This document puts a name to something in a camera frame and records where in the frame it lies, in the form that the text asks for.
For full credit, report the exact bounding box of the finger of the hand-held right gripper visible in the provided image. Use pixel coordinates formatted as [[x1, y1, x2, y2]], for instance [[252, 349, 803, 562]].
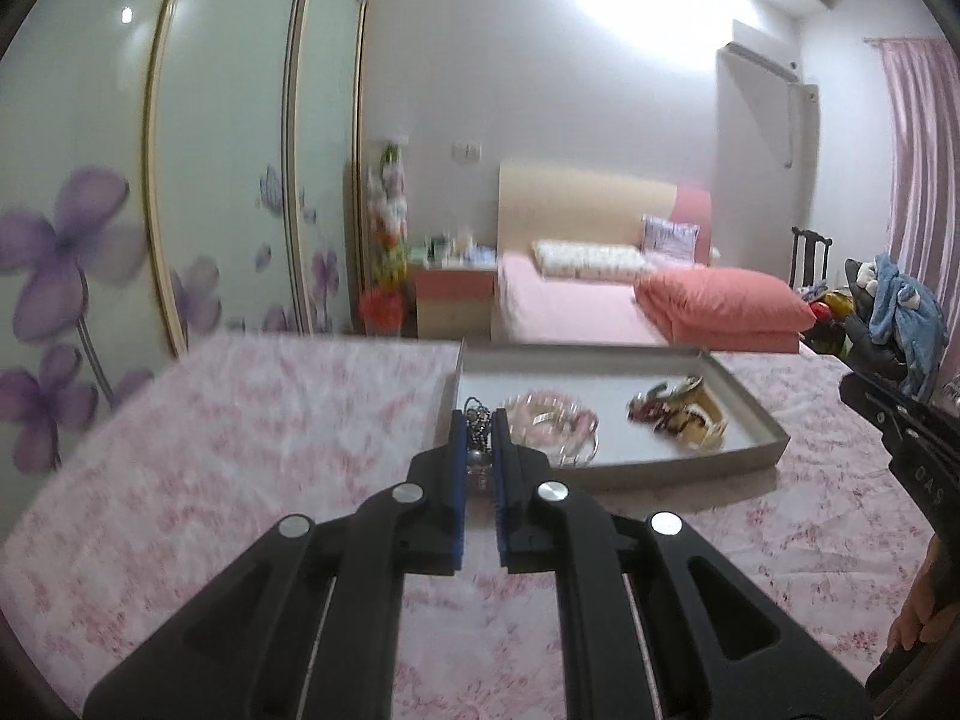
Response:
[[838, 371, 932, 452]]

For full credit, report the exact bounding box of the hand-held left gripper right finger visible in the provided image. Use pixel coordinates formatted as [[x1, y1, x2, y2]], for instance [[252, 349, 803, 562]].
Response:
[[491, 411, 871, 720]]

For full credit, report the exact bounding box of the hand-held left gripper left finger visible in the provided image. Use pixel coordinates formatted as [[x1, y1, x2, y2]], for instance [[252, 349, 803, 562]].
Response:
[[82, 409, 467, 720]]

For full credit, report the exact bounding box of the white pearl bracelet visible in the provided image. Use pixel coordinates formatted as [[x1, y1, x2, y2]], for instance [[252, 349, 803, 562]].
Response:
[[501, 390, 578, 440]]

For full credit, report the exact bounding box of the pink bead charm bracelet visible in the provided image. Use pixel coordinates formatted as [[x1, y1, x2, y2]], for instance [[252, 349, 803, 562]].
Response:
[[551, 397, 602, 440]]

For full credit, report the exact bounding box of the grey shallow tray box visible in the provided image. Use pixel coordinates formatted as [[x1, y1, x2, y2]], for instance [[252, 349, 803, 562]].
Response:
[[433, 341, 791, 492]]

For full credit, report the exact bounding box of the keyring with brown chain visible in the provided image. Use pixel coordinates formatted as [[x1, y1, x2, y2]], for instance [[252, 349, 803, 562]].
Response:
[[626, 386, 687, 436]]

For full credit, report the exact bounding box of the person's right hand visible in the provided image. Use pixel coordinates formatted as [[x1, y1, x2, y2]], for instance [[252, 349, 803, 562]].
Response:
[[887, 536, 949, 665]]

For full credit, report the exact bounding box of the dark clothes pile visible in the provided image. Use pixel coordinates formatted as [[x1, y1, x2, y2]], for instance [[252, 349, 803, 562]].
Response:
[[841, 258, 910, 385]]

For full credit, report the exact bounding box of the silver bangle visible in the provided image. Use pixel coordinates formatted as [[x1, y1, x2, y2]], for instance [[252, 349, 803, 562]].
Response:
[[553, 431, 601, 467]]

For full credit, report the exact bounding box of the colourful toy pile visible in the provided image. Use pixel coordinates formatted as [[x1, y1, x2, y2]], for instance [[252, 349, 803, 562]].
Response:
[[801, 287, 853, 347]]

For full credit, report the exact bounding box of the dark wooden chair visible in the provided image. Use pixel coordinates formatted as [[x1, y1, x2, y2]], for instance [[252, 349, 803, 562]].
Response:
[[791, 226, 833, 293]]

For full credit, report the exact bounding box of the yellow hair claw clip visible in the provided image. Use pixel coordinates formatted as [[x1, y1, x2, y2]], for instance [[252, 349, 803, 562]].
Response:
[[660, 375, 730, 452]]

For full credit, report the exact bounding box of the folded coral quilt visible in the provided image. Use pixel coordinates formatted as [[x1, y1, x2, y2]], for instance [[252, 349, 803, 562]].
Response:
[[634, 268, 817, 353]]

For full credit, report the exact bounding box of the pink and beige nightstand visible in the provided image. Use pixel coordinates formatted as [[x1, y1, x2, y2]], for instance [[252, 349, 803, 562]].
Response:
[[415, 262, 497, 340]]

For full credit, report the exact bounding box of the bed with pink sheet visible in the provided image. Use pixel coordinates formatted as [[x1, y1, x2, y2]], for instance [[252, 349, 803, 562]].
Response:
[[495, 251, 803, 352]]

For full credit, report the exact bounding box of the pink curtain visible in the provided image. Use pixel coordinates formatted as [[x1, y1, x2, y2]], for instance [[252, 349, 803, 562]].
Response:
[[862, 37, 960, 391]]

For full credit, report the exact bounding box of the white floral pillow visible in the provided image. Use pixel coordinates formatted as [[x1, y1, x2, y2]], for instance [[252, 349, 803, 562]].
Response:
[[532, 240, 657, 278]]

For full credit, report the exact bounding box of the flower and plush bouquet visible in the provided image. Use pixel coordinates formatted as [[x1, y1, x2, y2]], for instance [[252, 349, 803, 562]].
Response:
[[358, 139, 410, 335]]

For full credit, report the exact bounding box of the lilac patterned pillow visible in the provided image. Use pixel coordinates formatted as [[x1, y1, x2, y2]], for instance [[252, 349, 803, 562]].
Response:
[[641, 214, 698, 263]]

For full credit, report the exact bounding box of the white air conditioner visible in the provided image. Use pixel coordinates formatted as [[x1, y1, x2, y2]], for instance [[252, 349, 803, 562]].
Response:
[[724, 19, 820, 87]]

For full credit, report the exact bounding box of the flower print sliding wardrobe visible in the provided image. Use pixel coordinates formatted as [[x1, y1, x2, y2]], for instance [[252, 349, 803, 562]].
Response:
[[0, 0, 368, 473]]

